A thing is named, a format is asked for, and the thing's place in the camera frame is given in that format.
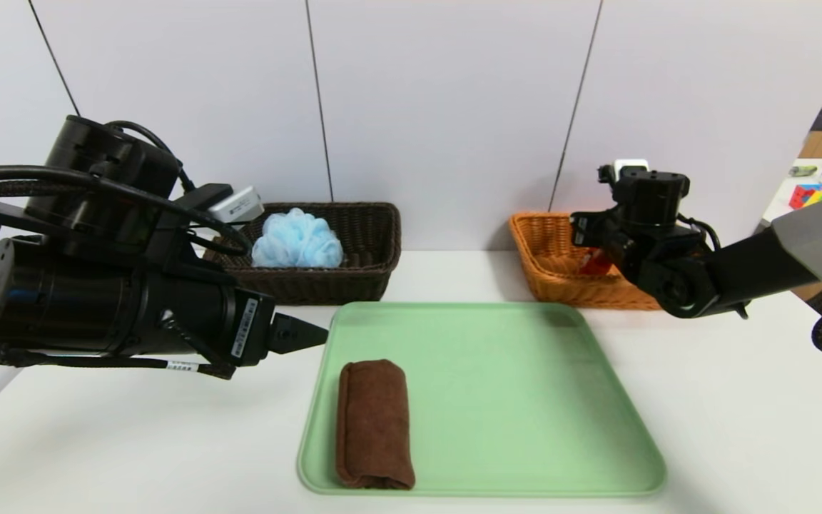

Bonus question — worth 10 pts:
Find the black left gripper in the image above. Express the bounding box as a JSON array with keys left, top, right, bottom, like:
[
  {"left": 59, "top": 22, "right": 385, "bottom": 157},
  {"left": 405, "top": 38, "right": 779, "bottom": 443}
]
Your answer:
[{"left": 148, "top": 271, "right": 329, "bottom": 368}]

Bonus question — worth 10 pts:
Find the light blue bath loofah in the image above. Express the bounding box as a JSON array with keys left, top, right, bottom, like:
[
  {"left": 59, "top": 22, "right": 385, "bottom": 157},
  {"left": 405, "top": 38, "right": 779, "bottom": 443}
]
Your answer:
[{"left": 252, "top": 208, "right": 345, "bottom": 269}]

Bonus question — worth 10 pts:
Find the brown towel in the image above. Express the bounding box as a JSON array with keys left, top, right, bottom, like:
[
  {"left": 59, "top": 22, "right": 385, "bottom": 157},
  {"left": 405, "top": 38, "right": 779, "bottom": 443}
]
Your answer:
[{"left": 336, "top": 358, "right": 416, "bottom": 490}]

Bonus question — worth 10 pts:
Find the small red drink carton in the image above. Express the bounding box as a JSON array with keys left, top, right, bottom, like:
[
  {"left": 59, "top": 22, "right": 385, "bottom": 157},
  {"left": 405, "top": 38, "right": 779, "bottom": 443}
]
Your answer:
[{"left": 581, "top": 246, "right": 615, "bottom": 276}]

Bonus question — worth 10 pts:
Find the dark brown wicker basket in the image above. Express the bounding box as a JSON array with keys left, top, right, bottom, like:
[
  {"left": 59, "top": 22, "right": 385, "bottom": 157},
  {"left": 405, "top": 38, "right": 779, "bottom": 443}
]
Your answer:
[{"left": 204, "top": 202, "right": 402, "bottom": 306}]

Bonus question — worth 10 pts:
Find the orange wicker basket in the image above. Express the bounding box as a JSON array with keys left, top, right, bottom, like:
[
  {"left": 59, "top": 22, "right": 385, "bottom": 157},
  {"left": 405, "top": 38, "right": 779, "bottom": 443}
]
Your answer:
[{"left": 509, "top": 212, "right": 665, "bottom": 311}]

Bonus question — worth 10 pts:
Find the light green plastic tray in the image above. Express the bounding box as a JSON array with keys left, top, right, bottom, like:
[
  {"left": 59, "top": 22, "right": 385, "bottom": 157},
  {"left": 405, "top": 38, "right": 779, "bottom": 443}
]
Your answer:
[{"left": 298, "top": 302, "right": 667, "bottom": 496}]

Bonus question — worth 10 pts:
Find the white side table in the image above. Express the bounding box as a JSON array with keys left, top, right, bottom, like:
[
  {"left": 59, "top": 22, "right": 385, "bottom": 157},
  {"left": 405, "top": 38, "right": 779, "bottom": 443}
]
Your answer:
[{"left": 761, "top": 158, "right": 822, "bottom": 229}]

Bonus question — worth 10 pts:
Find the colourful puzzle cube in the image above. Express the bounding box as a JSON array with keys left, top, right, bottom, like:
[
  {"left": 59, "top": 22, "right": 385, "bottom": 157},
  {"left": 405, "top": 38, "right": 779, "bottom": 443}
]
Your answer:
[{"left": 789, "top": 183, "right": 822, "bottom": 210}]

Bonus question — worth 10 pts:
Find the thin black cable white tag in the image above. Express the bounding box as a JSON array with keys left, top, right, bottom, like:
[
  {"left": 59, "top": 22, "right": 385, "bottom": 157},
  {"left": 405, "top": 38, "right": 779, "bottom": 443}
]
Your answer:
[{"left": 0, "top": 341, "right": 237, "bottom": 381}]

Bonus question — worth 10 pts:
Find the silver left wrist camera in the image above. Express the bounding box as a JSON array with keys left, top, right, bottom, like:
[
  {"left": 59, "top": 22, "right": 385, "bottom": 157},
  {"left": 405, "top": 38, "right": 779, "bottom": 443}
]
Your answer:
[{"left": 209, "top": 186, "right": 265, "bottom": 223}]

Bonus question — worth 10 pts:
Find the black left camera cable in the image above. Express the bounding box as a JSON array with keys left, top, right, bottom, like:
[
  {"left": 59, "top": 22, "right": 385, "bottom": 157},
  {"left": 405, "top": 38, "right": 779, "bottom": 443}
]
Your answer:
[{"left": 0, "top": 166, "right": 255, "bottom": 256}]

